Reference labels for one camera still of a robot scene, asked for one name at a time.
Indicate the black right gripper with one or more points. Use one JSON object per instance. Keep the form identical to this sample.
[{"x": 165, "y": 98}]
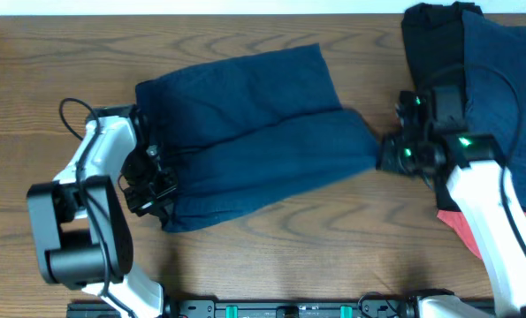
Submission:
[{"x": 393, "y": 147}]

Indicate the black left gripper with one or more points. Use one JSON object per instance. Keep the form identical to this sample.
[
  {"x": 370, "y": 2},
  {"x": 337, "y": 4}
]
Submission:
[{"x": 160, "y": 203}]

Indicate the navy blue shorts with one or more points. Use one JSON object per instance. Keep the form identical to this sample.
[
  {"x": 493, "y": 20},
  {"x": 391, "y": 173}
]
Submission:
[{"x": 246, "y": 132}]

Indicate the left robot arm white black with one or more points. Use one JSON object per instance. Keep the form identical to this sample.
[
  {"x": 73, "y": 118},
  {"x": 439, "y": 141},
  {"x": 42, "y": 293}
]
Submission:
[{"x": 81, "y": 236}]

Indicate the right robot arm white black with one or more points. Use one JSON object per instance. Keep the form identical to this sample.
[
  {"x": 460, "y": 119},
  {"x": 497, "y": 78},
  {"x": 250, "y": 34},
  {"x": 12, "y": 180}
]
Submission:
[{"x": 477, "y": 179}]

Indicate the red garment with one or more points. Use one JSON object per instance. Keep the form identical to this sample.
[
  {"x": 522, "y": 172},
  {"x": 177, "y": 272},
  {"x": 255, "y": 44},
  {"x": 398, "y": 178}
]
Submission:
[{"x": 458, "y": 223}]

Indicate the black shirt with lettering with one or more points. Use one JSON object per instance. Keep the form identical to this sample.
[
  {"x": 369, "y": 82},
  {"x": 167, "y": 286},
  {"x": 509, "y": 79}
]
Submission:
[{"x": 433, "y": 36}]

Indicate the dark blue garment in pile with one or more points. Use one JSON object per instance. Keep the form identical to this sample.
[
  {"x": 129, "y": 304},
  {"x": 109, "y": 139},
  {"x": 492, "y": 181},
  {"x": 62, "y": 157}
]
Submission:
[{"x": 495, "y": 59}]

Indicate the black mounting rail with clamps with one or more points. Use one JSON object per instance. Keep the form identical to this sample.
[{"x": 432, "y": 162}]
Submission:
[{"x": 371, "y": 305}]

